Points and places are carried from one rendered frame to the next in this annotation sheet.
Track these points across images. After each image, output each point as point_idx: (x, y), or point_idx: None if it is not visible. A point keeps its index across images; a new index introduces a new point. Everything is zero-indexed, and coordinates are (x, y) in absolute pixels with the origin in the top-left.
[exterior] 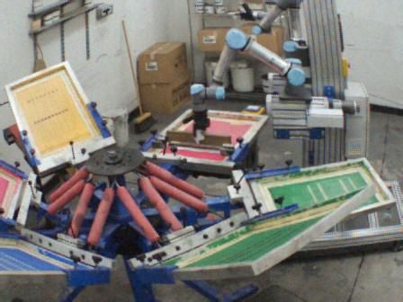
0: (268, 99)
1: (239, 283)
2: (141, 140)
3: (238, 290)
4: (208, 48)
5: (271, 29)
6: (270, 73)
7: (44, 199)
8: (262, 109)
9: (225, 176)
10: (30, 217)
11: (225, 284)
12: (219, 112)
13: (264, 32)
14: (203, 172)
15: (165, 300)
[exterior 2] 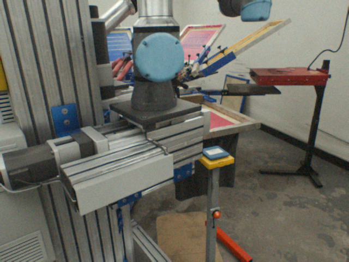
0: (129, 86)
1: (140, 218)
2: (198, 87)
3: (130, 204)
4: None
5: (242, 2)
6: (205, 110)
7: (308, 147)
8: (206, 160)
9: (206, 190)
10: (336, 170)
11: (150, 213)
12: (222, 126)
13: (232, 12)
14: (229, 182)
15: (169, 184)
